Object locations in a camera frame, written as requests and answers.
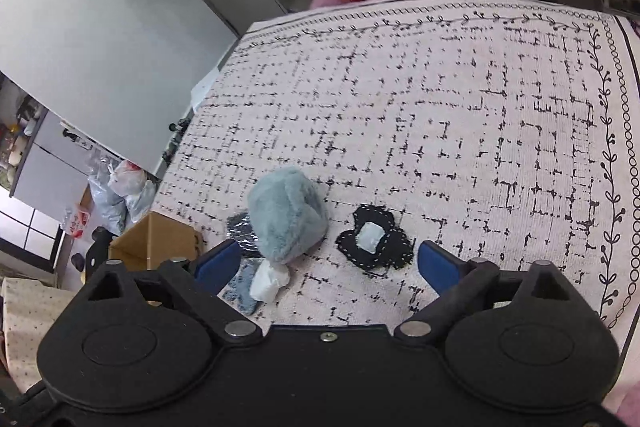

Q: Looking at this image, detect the denim fabric toy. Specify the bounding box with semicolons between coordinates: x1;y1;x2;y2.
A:
222;257;266;317

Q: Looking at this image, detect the red snack packet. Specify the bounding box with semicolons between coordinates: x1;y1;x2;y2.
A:
62;202;93;240

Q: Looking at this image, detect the light grey wardrobe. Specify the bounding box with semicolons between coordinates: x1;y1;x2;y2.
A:
0;0;241;180

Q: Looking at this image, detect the cream dotted curtain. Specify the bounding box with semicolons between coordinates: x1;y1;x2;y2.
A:
0;277;86;400

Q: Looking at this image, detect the white plastic bag red print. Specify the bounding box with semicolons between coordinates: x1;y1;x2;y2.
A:
107;161;148;198

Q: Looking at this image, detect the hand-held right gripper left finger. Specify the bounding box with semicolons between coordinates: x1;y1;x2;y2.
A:
82;239;263;348

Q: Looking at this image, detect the cardboard box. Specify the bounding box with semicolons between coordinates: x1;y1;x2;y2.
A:
108;212;205;308

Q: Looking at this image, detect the small white cloth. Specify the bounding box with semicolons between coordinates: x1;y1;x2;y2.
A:
249;261;291;303

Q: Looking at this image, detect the cluttered shelf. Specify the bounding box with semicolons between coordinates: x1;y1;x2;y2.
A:
0;77;51;198

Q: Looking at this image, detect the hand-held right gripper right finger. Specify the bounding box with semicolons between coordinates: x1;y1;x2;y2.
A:
395;241;596;344

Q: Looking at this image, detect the grey plastic bag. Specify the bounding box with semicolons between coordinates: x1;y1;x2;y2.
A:
89;172;126;224

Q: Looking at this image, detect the black dice cushion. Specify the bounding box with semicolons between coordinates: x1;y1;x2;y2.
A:
82;227;112;280

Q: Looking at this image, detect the crinkled clear plastic bag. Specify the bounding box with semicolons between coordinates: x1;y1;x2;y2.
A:
226;211;261;258

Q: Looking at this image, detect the grey plush mouse toy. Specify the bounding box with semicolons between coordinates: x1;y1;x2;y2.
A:
247;168;329;265

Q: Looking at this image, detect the black flower-shaped fabric patch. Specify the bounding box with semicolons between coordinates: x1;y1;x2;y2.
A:
336;204;415;278

